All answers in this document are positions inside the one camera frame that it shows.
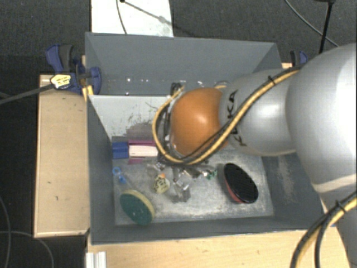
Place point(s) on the grey metal bin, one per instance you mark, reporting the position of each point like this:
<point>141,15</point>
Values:
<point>195,205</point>

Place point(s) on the cream toy with orange tip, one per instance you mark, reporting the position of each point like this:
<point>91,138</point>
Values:
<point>161,184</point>

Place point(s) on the purple and pink box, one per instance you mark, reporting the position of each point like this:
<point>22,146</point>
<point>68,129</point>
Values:
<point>142,150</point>

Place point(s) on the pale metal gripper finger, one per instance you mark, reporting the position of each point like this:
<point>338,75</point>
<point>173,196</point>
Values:
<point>186,193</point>
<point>176,191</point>

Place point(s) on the pale wood board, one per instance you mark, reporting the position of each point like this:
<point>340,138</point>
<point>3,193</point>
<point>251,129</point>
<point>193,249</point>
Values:
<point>62,163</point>

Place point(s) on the green and yellow round sponge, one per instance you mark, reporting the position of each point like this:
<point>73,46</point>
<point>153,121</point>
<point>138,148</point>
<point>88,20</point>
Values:
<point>136,208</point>

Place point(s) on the black and red oval brush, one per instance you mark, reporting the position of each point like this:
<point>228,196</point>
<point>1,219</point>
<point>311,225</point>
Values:
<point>241,183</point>

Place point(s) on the blue block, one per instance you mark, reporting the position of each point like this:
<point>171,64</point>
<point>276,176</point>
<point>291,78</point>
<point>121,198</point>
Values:
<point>120,150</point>

